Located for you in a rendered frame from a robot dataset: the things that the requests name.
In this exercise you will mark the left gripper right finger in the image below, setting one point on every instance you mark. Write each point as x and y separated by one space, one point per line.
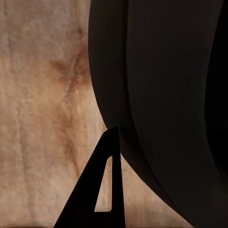
218 142

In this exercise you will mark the cauldron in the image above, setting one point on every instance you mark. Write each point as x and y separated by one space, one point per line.
159 71

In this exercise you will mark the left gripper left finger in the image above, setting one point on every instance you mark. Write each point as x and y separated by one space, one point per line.
79 211

